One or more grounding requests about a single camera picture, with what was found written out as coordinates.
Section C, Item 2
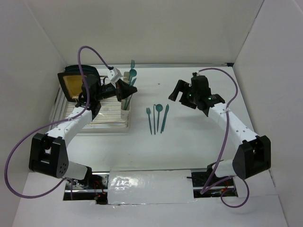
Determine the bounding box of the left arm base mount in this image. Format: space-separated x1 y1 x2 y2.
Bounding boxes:
63 172 109 205

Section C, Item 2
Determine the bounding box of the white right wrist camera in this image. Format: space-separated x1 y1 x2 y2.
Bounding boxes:
192 72 201 77

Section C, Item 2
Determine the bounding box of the small teal fork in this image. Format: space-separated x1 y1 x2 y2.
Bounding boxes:
146 107 152 135

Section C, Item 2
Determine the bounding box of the teal spoon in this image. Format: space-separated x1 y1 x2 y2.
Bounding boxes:
155 104 163 132
129 69 137 85

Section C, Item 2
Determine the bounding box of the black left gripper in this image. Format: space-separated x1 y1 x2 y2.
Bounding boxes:
94 78 137 102

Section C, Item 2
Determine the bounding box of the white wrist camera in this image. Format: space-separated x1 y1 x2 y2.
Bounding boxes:
107 67 122 84
192 72 201 77

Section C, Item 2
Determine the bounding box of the cream utensil holder near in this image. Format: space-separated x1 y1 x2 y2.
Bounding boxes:
120 100 130 120

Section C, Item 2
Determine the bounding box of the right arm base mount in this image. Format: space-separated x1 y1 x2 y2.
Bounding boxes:
187 163 239 198

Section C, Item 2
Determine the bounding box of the clear dish rack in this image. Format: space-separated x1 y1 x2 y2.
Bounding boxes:
50 86 128 134

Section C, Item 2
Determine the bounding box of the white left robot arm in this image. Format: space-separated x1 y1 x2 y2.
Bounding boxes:
29 80 137 189

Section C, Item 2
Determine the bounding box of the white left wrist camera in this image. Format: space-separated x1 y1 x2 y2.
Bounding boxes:
107 67 122 84

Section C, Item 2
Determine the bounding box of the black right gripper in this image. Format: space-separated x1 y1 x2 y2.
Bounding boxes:
169 79 199 109

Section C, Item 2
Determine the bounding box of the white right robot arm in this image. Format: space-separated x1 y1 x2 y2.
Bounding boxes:
169 76 271 185

